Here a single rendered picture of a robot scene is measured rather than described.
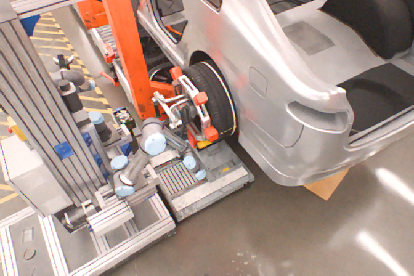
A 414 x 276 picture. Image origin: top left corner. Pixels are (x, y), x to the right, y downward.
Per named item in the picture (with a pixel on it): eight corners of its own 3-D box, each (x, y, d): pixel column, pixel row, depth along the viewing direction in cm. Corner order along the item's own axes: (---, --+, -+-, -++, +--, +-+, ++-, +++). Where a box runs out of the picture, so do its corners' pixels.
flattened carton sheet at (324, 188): (353, 163, 312) (354, 161, 310) (326, 201, 287) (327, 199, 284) (325, 147, 327) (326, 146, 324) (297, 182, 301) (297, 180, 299)
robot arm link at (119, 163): (131, 162, 215) (126, 150, 205) (134, 178, 206) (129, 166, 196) (114, 167, 213) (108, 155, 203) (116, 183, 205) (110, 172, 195)
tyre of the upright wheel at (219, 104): (198, 45, 264) (205, 105, 309) (173, 55, 257) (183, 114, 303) (242, 84, 220) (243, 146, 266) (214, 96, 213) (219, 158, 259)
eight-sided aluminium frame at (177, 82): (212, 150, 261) (209, 103, 221) (205, 153, 259) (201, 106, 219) (183, 111, 294) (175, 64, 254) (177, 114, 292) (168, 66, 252)
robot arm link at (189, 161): (179, 154, 205) (186, 162, 213) (183, 167, 198) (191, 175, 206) (190, 148, 204) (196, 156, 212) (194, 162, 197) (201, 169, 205)
